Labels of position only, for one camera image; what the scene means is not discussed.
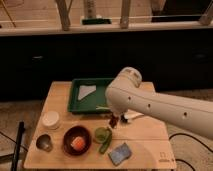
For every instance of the dark red grape bunch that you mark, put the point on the dark red grape bunch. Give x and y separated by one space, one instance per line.
113 121

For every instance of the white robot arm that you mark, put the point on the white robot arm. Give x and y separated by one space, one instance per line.
124 93

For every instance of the small green cup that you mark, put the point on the small green cup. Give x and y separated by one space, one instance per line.
100 135

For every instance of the white paper cup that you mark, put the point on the white paper cup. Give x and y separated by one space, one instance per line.
51 120

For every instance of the small metal cup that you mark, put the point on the small metal cup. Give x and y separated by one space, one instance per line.
43 142

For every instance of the grey triangular cloth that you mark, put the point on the grey triangular cloth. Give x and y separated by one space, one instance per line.
85 90

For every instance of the small white stick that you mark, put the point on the small white stick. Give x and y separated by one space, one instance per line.
102 108

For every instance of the green plastic tray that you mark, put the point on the green plastic tray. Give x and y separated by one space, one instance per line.
88 104

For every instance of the dark red bowl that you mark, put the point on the dark red bowl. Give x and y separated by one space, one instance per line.
71 134

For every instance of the green cucumber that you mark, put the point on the green cucumber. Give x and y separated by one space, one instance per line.
107 141

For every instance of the orange fruit piece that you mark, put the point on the orange fruit piece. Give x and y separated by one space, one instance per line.
78 143

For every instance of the green base object background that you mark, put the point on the green base object background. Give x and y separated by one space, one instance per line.
96 21

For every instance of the blue sponge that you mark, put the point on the blue sponge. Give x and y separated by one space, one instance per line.
119 154

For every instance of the black pole left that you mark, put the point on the black pole left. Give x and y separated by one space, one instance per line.
15 157

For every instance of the white handled brush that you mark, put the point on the white handled brush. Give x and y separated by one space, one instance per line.
128 118

